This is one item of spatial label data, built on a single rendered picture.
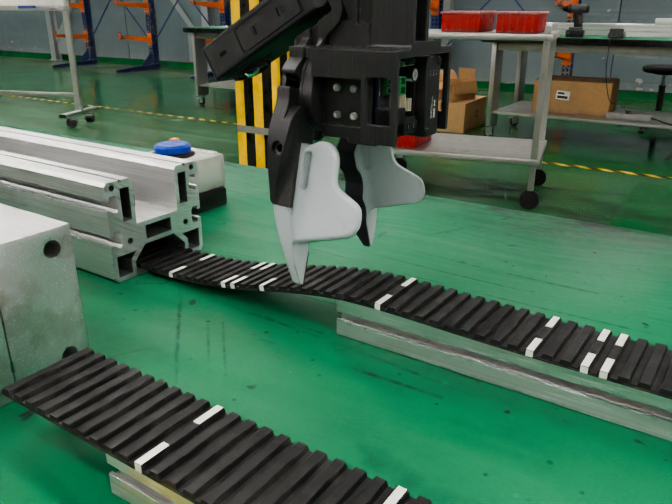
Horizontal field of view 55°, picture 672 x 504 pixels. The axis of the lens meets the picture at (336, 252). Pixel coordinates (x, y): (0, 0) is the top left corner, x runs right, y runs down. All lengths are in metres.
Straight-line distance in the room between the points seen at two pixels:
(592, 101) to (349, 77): 4.91
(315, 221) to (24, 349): 0.19
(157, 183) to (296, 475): 0.38
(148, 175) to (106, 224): 0.08
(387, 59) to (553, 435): 0.22
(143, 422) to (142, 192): 0.33
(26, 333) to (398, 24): 0.28
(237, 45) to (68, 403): 0.25
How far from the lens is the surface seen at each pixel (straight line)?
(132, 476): 0.32
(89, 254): 0.58
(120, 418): 0.33
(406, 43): 0.38
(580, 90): 5.27
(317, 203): 0.40
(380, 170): 0.46
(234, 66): 0.46
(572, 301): 0.53
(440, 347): 0.42
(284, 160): 0.39
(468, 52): 8.51
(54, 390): 0.36
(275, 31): 0.43
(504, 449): 0.36
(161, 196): 0.60
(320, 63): 0.39
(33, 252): 0.40
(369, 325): 0.44
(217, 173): 0.74
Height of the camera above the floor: 1.00
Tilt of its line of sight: 21 degrees down
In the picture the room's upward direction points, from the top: straight up
